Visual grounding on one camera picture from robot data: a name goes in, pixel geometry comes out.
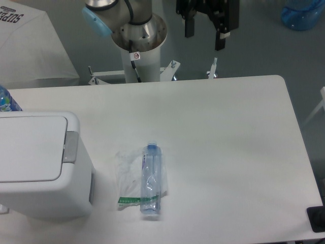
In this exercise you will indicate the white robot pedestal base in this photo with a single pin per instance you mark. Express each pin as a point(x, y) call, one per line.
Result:
point(137, 67)

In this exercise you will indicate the clear empty plastic bottle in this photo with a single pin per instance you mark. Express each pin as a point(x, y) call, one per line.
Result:
point(151, 180)

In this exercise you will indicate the clear plastic bag green stripe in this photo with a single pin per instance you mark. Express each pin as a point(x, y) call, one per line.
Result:
point(128, 176)

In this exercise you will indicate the white frame at right edge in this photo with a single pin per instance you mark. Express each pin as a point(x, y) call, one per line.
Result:
point(318, 108)

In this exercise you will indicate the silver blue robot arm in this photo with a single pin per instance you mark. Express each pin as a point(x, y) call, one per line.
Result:
point(105, 17)

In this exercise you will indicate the black device at table edge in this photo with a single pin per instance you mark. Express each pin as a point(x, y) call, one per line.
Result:
point(316, 218)

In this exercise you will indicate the blue labelled water bottle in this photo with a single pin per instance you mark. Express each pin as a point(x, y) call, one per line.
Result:
point(7, 101)

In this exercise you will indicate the white printed cloth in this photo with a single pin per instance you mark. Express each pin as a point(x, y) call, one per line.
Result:
point(32, 54)

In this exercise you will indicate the white push-lid trash can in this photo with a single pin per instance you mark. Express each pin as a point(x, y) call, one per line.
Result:
point(46, 171)

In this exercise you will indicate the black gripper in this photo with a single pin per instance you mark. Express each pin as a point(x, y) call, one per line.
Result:
point(224, 15)

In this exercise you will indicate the large blue water jug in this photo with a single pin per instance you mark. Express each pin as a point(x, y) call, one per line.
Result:
point(301, 15)

